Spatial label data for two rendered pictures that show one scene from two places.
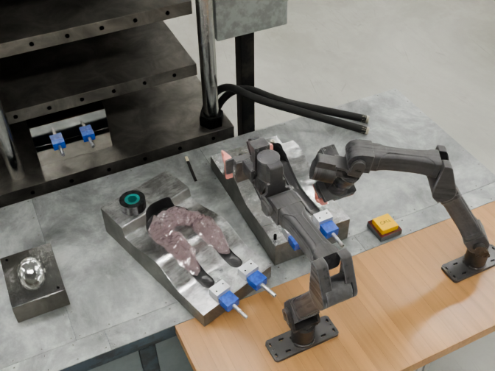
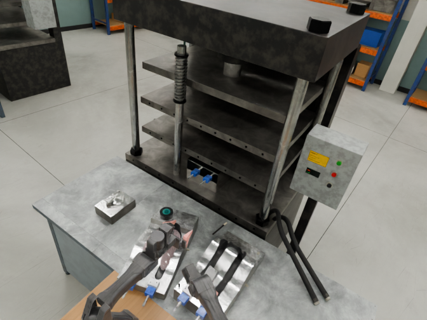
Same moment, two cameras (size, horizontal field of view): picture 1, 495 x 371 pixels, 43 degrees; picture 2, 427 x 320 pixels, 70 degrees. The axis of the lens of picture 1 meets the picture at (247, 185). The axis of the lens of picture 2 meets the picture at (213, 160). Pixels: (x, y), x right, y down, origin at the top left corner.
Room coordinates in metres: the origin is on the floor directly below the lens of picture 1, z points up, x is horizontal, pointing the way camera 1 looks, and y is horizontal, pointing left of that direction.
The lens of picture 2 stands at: (0.86, -0.81, 2.31)
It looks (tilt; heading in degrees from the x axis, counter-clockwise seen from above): 37 degrees down; 54
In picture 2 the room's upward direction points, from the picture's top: 7 degrees clockwise
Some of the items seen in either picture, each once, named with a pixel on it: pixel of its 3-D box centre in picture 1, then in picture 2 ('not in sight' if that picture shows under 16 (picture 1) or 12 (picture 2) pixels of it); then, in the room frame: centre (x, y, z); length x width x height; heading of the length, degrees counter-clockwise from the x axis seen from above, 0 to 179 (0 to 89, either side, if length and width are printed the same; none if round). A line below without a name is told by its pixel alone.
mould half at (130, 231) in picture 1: (184, 241); (161, 247); (1.30, 0.20, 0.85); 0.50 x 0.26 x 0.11; 42
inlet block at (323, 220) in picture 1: (331, 231); (200, 314); (1.30, -0.25, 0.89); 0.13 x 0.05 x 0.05; 26
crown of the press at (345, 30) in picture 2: not in sight; (236, 42); (2.08, 0.81, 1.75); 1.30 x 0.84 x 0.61; 115
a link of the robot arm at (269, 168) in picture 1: (272, 182); (151, 249); (1.14, -0.06, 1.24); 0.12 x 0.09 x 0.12; 25
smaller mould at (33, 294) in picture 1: (34, 280); (115, 206); (1.17, 0.63, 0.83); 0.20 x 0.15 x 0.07; 25
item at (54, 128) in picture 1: (57, 101); (220, 160); (2.03, 0.73, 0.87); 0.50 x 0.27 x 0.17; 25
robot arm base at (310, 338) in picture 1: (303, 330); not in sight; (0.98, -0.14, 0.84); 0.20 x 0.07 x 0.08; 115
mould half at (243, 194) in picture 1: (275, 186); (222, 270); (1.53, -0.09, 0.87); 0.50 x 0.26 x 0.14; 25
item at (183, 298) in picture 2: (299, 243); (182, 300); (1.25, -0.15, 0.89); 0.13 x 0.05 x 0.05; 25
